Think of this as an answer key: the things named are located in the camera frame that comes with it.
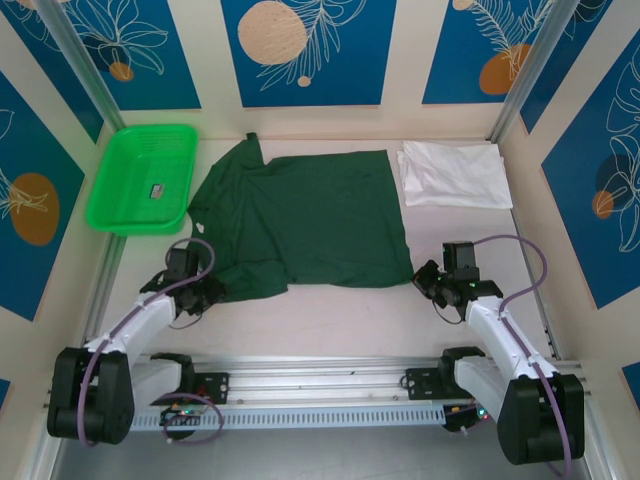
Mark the dark green t-shirt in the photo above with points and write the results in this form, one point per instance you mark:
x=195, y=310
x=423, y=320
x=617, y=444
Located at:
x=310, y=215

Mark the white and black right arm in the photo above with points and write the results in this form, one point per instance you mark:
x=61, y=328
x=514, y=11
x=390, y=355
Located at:
x=500, y=330

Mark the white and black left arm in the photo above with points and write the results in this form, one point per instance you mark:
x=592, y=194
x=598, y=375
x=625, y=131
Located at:
x=145, y=315

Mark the small label sticker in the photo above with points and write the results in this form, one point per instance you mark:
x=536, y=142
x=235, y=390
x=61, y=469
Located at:
x=158, y=191

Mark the folded white t-shirt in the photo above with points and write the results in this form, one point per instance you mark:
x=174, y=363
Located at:
x=455, y=175

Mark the green plastic basket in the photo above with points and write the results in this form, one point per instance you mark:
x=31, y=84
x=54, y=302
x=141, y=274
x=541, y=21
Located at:
x=130, y=190

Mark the aluminium side rail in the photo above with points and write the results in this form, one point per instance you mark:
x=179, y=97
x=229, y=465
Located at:
x=542, y=310
x=107, y=280

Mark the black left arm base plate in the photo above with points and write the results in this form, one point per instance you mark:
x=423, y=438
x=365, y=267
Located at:
x=215, y=387

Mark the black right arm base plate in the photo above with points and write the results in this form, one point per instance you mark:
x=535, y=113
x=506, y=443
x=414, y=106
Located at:
x=425, y=382

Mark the blue floral wall panel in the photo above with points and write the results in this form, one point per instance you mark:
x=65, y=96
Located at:
x=350, y=60
x=30, y=150
x=450, y=60
x=50, y=85
x=165, y=75
x=575, y=65
x=575, y=225

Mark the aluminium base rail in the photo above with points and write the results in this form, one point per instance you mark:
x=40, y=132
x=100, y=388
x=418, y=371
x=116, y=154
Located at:
x=320, y=380

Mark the aluminium frame post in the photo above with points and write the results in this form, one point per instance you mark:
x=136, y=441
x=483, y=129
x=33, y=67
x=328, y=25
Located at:
x=82, y=60
x=530, y=65

